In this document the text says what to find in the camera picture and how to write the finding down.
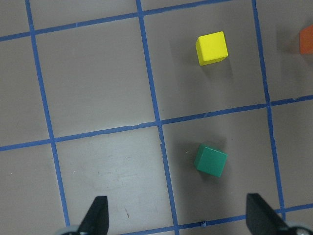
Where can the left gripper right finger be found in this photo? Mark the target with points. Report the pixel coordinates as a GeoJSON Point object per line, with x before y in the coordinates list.
{"type": "Point", "coordinates": [261, 219]}

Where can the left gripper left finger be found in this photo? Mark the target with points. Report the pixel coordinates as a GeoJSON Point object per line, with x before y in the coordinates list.
{"type": "Point", "coordinates": [96, 221]}

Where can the green wooden block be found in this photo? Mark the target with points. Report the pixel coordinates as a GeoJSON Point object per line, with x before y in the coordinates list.
{"type": "Point", "coordinates": [210, 160]}

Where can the yellow wooden block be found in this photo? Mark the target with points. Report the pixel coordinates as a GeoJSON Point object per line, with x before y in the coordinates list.
{"type": "Point", "coordinates": [211, 48]}

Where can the orange wooden block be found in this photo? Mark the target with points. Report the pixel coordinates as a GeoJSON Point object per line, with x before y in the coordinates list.
{"type": "Point", "coordinates": [306, 40]}

